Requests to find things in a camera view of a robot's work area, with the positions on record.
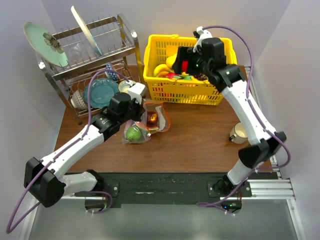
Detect yellow pear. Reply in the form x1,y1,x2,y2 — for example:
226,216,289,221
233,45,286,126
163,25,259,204
165,54,177,69

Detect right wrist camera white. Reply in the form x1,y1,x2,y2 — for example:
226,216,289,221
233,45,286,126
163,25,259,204
193,26,212,53

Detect teal scalloped plate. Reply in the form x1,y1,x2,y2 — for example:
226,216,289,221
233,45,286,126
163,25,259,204
90,78,119,109

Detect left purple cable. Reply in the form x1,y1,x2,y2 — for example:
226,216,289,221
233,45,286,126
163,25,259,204
5,69,133,235

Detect steel two-tier dish rack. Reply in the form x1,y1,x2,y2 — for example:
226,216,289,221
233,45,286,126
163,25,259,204
36,13,143,125

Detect yellow banana bunch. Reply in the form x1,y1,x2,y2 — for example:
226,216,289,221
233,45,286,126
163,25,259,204
153,64,173,78

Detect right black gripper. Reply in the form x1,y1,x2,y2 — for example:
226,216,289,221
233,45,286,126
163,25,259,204
172,46,211,77

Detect cream mug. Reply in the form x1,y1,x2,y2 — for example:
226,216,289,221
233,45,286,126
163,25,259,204
228,122,248,145

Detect mint green floral plate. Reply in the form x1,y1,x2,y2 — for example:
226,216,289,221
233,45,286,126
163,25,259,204
23,22,69,68

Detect cream and blue plate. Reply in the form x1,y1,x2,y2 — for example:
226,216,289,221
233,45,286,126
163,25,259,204
70,5,103,56

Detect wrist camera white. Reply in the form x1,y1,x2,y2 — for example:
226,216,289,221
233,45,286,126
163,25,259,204
127,82,147,103
193,26,212,53

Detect patterned cup on rack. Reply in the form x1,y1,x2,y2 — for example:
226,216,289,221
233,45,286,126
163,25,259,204
70,89,88,111

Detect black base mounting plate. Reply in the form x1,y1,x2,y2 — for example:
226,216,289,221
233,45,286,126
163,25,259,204
74,171,279,215

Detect dark purple grapes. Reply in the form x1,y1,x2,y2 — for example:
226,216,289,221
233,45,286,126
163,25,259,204
193,74,208,81

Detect yellow plastic basket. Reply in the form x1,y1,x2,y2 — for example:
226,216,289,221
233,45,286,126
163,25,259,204
143,34,237,106

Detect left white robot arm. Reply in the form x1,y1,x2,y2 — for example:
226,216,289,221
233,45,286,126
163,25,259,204
23,91,145,208

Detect small green lime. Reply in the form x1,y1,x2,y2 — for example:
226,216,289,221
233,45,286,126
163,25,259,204
125,126,142,142

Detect red bell pepper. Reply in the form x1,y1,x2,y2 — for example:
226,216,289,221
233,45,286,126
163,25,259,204
181,60,189,73

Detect yellow interior patterned bowl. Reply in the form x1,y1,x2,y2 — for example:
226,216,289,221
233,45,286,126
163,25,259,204
118,80,136,93

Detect clear orange zip bag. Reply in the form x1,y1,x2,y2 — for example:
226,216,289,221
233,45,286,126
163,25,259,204
122,100,171,144

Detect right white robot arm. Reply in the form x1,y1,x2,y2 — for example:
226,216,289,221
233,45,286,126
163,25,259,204
172,37,287,197

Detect watermelon slice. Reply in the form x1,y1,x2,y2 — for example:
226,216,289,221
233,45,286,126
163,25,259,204
135,121,159,135

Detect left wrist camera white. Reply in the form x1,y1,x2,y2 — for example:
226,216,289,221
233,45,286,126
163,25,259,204
127,82,147,103

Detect blue zigzag patterned cup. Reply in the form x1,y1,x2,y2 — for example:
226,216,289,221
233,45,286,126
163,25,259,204
105,62,119,82

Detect red dragon fruit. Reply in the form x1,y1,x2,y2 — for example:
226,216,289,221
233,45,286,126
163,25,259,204
163,72,183,80

